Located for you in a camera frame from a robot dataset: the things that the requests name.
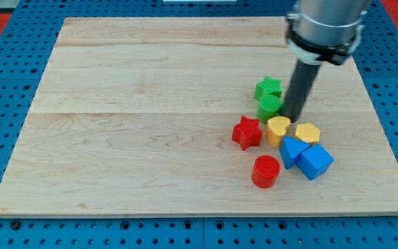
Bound green star block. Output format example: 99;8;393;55
254;76;282;100

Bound blue cube block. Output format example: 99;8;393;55
296;144;334;181

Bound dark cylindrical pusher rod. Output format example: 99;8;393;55
281;59;321;122

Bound red cylinder block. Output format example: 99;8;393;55
251;155;281;189

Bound yellow hexagon block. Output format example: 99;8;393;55
294;123;321;145

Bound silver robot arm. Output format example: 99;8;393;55
286;0;371;66

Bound red star block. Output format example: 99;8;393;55
231;116;263;151

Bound yellow heart block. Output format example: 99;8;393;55
266;116;291;147

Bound blue triangle block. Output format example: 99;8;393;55
279;136;310;169

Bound green cylinder block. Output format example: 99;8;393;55
256;95;282;123

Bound light wooden board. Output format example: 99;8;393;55
0;17;398;219

